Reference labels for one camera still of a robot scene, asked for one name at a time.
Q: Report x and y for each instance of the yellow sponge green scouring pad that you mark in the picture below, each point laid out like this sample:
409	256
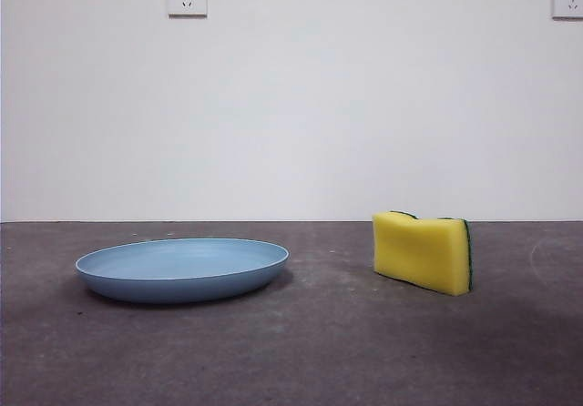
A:
414	256

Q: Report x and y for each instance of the blue round plate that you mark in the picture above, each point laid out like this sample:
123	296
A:
182	274

